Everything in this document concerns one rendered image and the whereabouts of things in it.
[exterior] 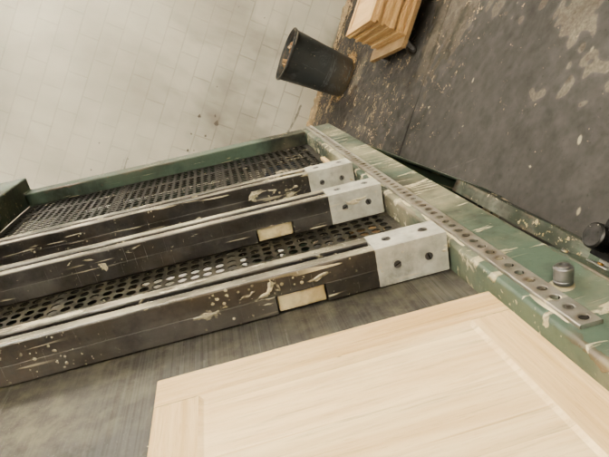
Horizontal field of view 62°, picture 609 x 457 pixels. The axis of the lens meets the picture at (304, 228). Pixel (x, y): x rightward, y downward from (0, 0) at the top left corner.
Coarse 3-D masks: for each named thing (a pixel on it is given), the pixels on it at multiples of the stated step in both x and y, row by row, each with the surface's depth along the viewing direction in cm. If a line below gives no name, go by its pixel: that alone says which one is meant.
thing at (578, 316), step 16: (336, 144) 167; (352, 160) 143; (384, 176) 124; (400, 192) 110; (416, 208) 100; (432, 208) 98; (448, 224) 89; (464, 240) 82; (480, 240) 81; (480, 256) 77; (496, 256) 75; (512, 272) 70; (528, 272) 69; (528, 288) 66; (544, 288) 66; (560, 304) 61; (576, 304) 60; (576, 320) 58; (592, 320) 57
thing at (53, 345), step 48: (384, 240) 84; (432, 240) 83; (192, 288) 82; (240, 288) 79; (288, 288) 81; (336, 288) 82; (0, 336) 78; (48, 336) 76; (96, 336) 77; (144, 336) 79; (192, 336) 80; (0, 384) 77
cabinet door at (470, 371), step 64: (384, 320) 72; (448, 320) 69; (512, 320) 66; (192, 384) 66; (256, 384) 64; (320, 384) 62; (384, 384) 60; (448, 384) 58; (512, 384) 56; (576, 384) 53; (192, 448) 55; (256, 448) 54; (320, 448) 52; (384, 448) 51; (448, 448) 49; (512, 448) 48; (576, 448) 47
